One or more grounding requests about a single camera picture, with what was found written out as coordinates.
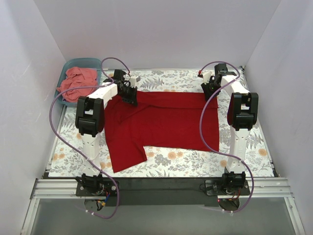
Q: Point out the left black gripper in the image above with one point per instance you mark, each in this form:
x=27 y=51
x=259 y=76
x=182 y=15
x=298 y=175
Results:
x=131 y=95

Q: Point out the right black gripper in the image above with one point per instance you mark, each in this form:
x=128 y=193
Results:
x=210 y=91

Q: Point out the dark red t shirt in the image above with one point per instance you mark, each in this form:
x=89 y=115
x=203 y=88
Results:
x=160 y=119

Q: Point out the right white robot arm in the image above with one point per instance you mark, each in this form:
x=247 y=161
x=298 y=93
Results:
x=241 y=117

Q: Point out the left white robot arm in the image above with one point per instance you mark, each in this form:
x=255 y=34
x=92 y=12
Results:
x=90 y=121

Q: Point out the pink t shirt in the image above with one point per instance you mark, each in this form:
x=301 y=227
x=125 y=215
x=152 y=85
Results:
x=78 y=77

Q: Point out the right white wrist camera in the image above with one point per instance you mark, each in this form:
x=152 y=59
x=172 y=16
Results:
x=205 y=75

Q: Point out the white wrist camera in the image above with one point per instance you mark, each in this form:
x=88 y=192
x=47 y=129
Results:
x=205 y=75
x=133 y=81

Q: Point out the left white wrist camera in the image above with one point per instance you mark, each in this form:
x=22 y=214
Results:
x=133 y=81

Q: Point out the aluminium frame rail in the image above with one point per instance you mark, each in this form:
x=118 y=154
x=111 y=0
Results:
x=47 y=189

